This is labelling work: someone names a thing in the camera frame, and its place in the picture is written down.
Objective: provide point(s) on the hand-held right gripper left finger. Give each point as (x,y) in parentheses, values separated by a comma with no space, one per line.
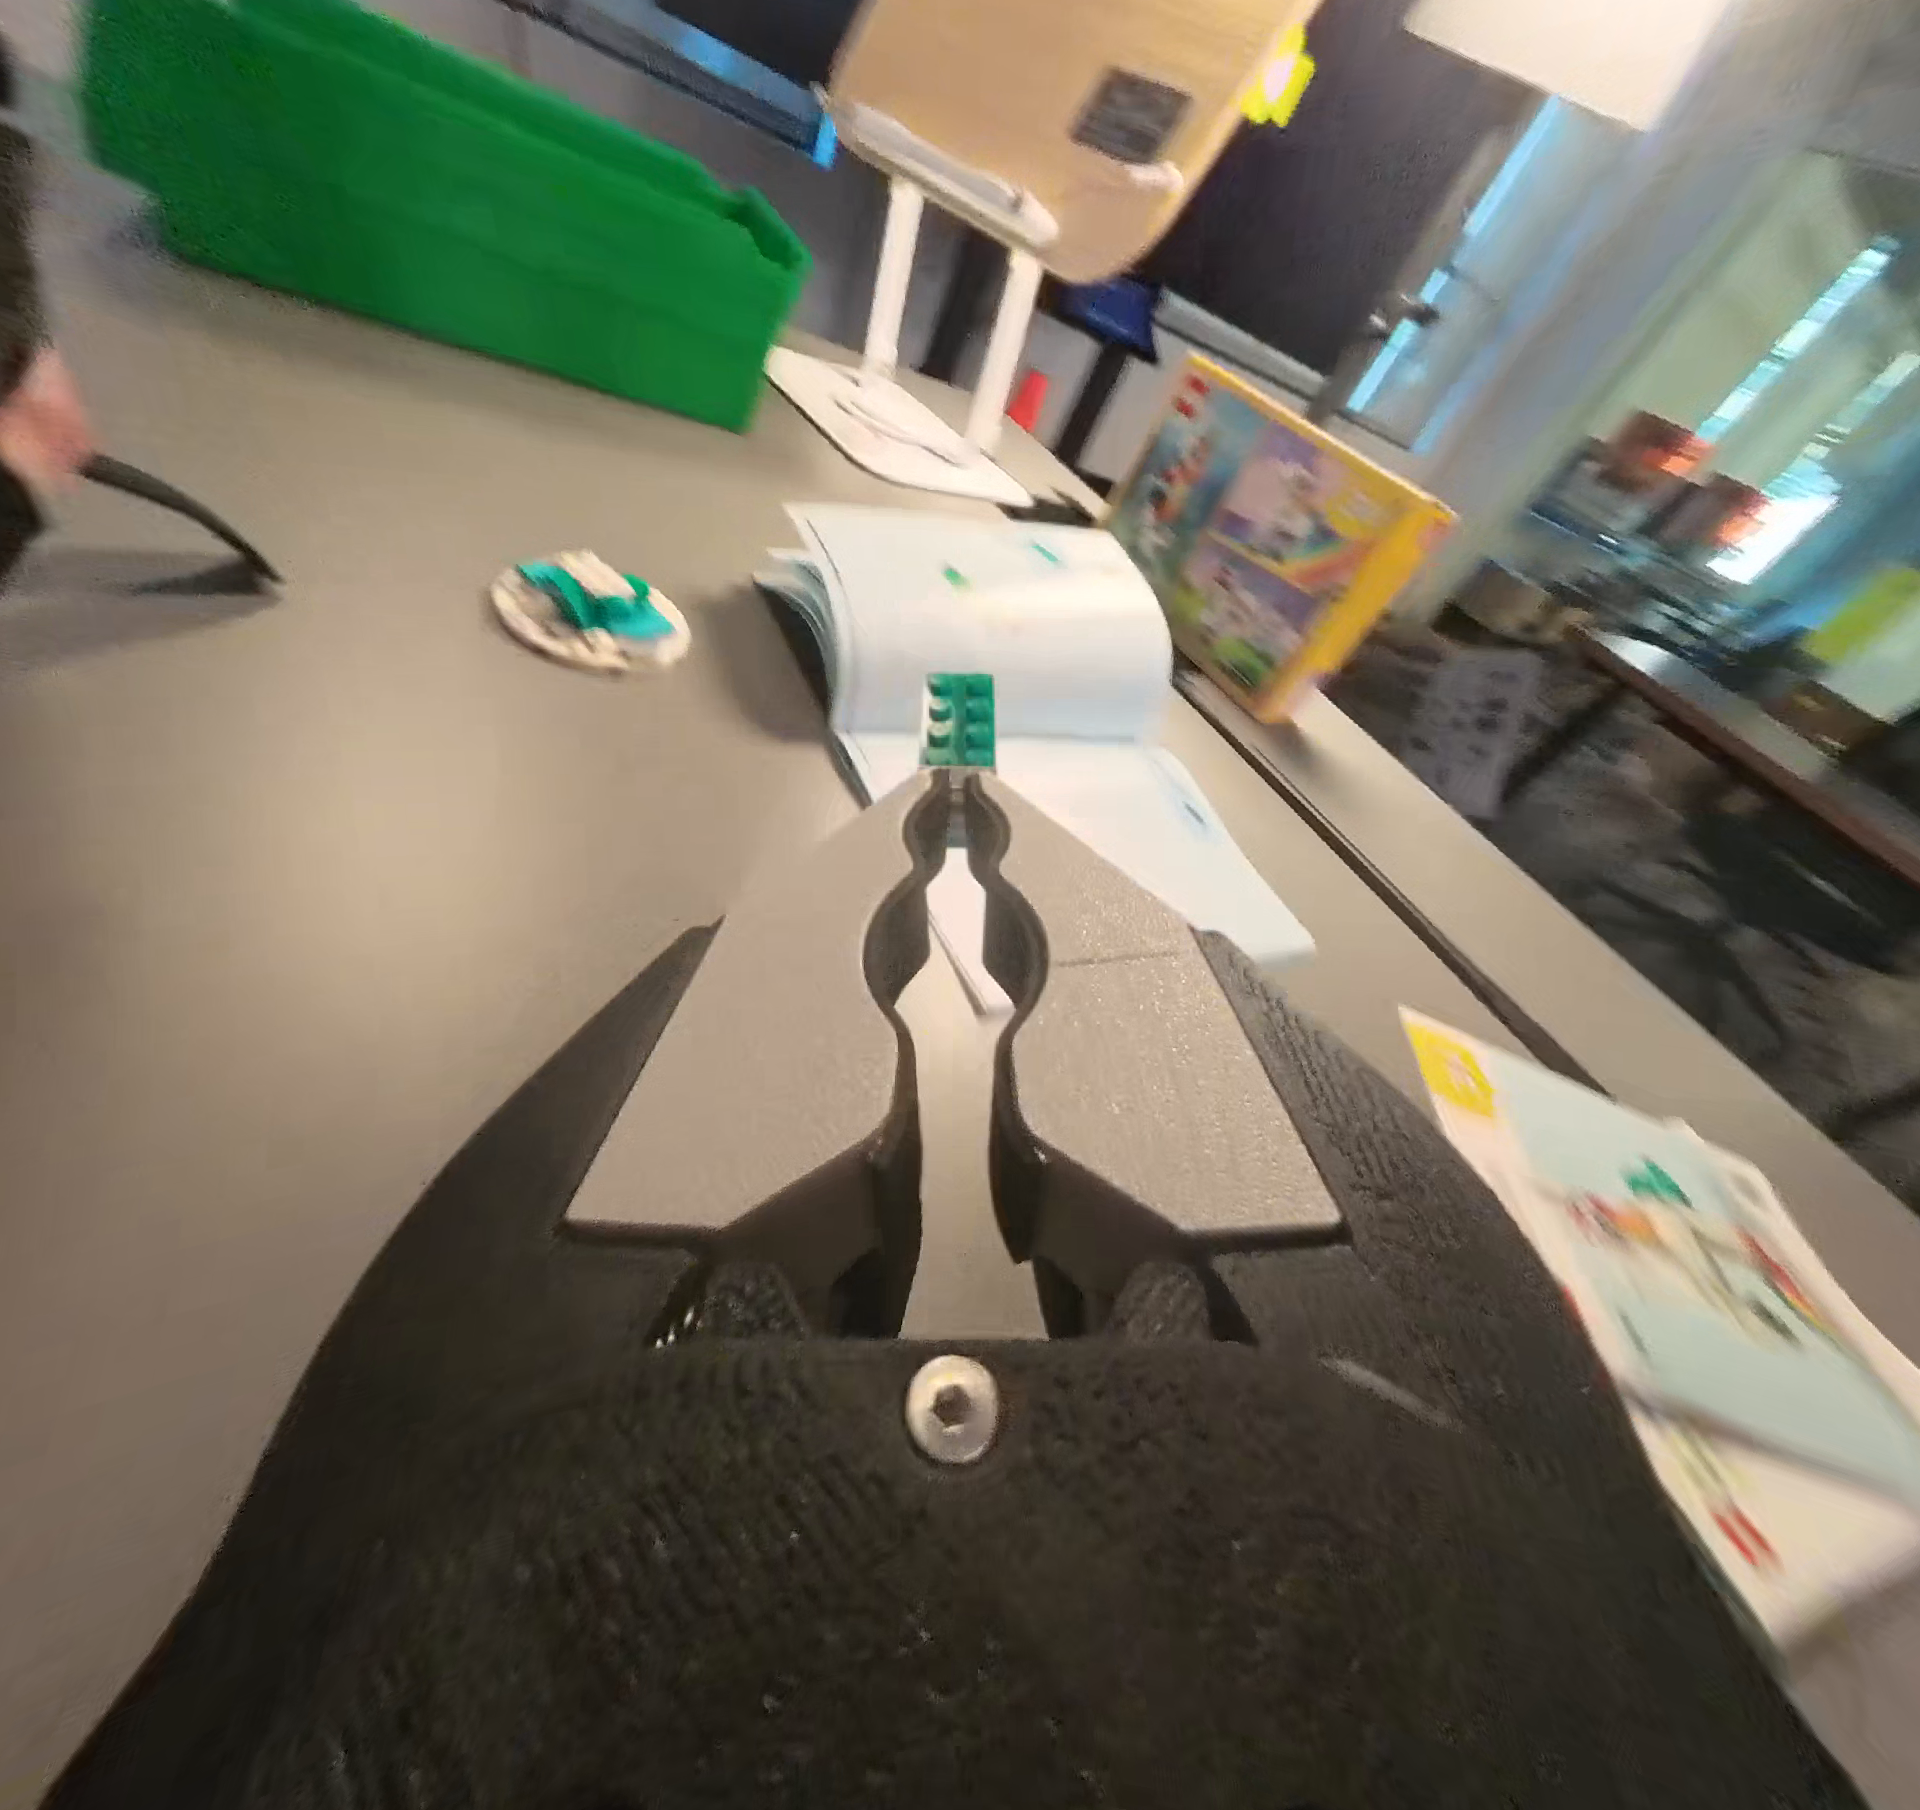
(734,1075)

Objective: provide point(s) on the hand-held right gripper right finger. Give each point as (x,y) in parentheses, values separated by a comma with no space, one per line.
(1169,1075)

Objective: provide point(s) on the green plastic bin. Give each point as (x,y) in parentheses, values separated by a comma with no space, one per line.
(419,219)

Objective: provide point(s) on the green lego plate assembly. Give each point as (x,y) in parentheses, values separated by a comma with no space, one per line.
(960,722)

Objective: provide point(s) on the round white teal lego build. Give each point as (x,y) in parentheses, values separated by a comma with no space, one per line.
(593,617)

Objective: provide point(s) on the yellow lego set box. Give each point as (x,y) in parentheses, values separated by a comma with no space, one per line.
(1274,535)

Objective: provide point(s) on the person's left hand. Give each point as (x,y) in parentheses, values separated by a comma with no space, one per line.
(43,422)

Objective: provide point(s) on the closed bird-cover instruction booklet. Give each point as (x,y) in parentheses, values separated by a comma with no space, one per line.
(1635,1210)

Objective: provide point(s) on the open instruction booklet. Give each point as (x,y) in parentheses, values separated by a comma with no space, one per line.
(990,626)

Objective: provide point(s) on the white stand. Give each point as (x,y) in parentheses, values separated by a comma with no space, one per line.
(901,408)

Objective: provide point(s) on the red cup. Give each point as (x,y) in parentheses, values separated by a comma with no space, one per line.
(1028,401)

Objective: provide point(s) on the small closed instruction booklet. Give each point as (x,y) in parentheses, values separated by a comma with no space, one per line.
(1739,1533)

